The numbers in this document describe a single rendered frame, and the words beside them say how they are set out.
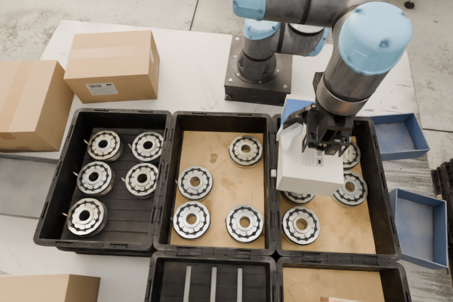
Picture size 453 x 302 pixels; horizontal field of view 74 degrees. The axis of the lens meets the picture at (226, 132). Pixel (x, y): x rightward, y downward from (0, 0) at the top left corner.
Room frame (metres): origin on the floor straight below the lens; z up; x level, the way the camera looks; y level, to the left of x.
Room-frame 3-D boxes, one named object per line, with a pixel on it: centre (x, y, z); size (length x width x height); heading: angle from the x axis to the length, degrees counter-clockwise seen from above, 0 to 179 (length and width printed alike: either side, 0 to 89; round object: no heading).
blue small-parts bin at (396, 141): (0.48, -0.59, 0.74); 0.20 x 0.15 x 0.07; 94
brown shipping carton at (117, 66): (0.80, 0.43, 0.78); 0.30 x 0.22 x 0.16; 92
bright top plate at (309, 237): (0.16, -0.20, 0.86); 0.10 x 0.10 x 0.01
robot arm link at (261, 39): (0.77, -0.13, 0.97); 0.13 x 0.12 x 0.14; 80
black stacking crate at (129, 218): (0.30, 0.33, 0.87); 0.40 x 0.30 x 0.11; 176
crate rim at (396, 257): (0.26, -0.27, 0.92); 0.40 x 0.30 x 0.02; 176
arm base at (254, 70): (0.77, -0.12, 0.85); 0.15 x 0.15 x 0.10
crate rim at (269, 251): (0.28, 0.03, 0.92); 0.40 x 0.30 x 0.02; 176
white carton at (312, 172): (0.29, -0.18, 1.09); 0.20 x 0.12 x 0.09; 171
